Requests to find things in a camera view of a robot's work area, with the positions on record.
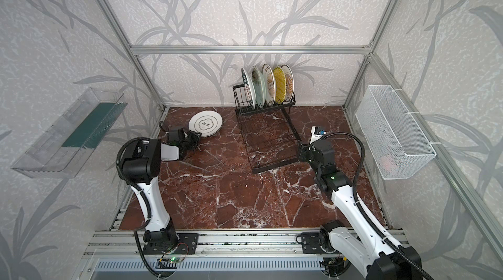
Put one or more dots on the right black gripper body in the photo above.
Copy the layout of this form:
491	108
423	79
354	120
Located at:
308	156

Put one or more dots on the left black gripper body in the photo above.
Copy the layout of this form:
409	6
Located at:
190	142

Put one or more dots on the white plate grey flower outline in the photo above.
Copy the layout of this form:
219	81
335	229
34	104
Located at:
207	123

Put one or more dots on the small white orange sunburst plate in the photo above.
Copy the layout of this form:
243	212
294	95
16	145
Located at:
290	85

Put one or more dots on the white plate green lettered rim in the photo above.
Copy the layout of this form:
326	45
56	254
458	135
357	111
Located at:
249	88

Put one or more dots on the yellow green woven plate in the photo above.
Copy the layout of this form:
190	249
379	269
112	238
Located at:
280	80

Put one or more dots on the mint green flower plate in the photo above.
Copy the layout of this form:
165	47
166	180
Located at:
259	86

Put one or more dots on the large white orange sunburst plate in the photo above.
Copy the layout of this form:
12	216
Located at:
270	82

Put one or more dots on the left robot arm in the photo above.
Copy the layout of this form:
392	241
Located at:
138	163

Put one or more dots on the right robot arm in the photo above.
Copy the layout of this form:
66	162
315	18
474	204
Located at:
372	250

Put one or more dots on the pink object in basket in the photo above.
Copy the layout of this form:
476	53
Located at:
388	164

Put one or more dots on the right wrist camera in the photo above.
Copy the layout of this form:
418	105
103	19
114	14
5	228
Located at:
317	132

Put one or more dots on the black wire dish rack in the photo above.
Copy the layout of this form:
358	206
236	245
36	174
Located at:
270	138

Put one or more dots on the white wire mesh basket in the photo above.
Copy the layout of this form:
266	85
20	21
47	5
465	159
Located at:
390	128

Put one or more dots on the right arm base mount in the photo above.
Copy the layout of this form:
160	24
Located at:
313	243

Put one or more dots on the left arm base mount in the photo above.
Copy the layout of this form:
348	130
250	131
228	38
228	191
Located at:
182	244

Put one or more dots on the aluminium cage frame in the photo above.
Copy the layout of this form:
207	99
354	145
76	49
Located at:
482	217

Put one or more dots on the clear plastic wall bin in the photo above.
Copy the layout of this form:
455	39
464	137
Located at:
62	151

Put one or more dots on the aluminium front rail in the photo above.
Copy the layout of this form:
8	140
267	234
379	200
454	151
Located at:
226	243

